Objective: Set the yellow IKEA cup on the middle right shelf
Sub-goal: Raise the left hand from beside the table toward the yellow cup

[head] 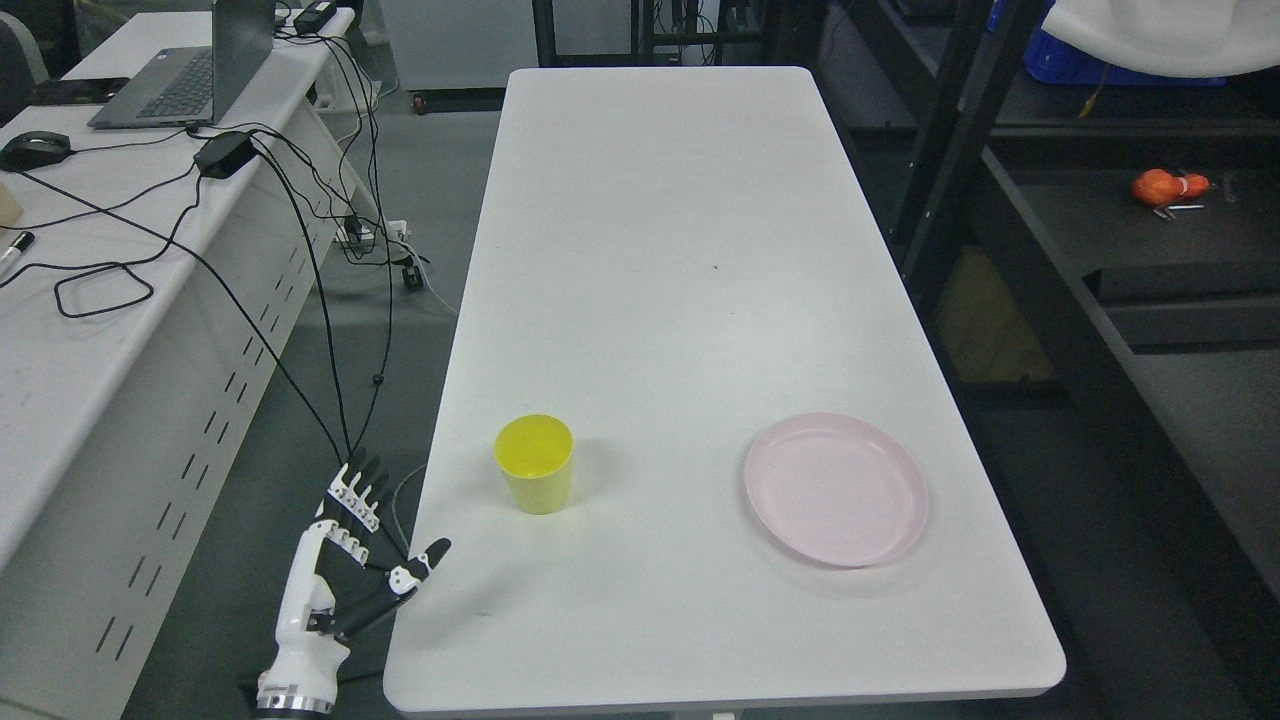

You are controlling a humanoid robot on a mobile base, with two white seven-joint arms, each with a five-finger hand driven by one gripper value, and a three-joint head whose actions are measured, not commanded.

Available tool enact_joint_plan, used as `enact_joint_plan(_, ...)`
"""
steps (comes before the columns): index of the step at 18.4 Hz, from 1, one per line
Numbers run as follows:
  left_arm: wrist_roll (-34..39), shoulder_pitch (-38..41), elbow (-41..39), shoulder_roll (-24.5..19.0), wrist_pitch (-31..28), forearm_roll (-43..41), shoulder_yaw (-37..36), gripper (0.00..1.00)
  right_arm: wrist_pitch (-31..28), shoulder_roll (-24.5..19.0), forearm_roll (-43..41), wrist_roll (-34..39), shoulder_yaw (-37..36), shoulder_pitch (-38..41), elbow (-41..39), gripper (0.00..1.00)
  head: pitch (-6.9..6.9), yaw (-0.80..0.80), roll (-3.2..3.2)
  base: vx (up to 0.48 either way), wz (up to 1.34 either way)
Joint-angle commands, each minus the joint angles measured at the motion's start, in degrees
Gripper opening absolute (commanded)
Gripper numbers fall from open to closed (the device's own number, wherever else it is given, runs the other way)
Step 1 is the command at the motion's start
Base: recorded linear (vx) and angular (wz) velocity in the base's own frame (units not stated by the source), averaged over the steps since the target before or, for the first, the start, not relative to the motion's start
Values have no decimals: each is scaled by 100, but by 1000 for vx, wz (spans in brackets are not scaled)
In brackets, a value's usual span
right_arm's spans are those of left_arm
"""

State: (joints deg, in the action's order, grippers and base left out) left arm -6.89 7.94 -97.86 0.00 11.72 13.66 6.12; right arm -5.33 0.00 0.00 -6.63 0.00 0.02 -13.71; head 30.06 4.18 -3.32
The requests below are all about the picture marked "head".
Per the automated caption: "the black power adapter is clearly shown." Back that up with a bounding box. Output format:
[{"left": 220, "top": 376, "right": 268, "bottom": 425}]
[
  {"left": 193, "top": 129, "right": 257, "bottom": 179},
  {"left": 291, "top": 0, "right": 338, "bottom": 35}
]

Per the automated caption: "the black marker pen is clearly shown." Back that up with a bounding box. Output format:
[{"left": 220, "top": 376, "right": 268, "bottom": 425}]
[{"left": 1, "top": 231, "right": 35, "bottom": 270}]

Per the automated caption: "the white side desk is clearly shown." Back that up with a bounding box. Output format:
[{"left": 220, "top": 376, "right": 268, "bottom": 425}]
[{"left": 1, "top": 41, "right": 370, "bottom": 719}]

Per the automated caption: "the black computer mouse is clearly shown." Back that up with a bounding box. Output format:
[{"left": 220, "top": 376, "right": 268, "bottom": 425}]
[{"left": 1, "top": 131, "right": 76, "bottom": 172}]

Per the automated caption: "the black cable loop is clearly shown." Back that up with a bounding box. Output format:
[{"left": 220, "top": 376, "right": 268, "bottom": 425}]
[{"left": 0, "top": 170, "right": 201, "bottom": 320}]

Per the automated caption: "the grey laptop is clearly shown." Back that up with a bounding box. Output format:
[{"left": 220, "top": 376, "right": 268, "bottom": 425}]
[{"left": 87, "top": 1, "right": 275, "bottom": 129}]

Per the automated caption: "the black metal shelf rack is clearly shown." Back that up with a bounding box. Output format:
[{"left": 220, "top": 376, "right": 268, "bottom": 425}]
[{"left": 840, "top": 0, "right": 1280, "bottom": 720}]

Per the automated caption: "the yellow plastic cup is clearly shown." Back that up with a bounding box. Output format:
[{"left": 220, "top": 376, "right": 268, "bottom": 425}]
[{"left": 494, "top": 414, "right": 575, "bottom": 515}]

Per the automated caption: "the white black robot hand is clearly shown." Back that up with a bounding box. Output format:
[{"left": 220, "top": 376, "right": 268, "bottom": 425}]
[{"left": 253, "top": 448, "right": 452, "bottom": 719}]

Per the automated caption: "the pink plastic plate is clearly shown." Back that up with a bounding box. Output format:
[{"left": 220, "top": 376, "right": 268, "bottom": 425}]
[{"left": 744, "top": 413, "right": 931, "bottom": 568}]

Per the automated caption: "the blue plastic crate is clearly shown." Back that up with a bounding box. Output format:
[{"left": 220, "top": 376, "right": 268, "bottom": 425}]
[{"left": 1023, "top": 1, "right": 1236, "bottom": 86}]

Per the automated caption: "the white power strip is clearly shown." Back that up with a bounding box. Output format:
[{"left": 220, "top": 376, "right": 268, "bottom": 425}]
[{"left": 334, "top": 217, "right": 412, "bottom": 252}]

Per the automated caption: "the white table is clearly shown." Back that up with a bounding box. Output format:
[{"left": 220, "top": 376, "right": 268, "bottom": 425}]
[{"left": 383, "top": 67, "right": 1068, "bottom": 719}]

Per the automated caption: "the orange toy on shelf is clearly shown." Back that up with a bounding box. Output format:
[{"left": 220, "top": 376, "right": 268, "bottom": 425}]
[{"left": 1130, "top": 168, "right": 1212, "bottom": 208}]

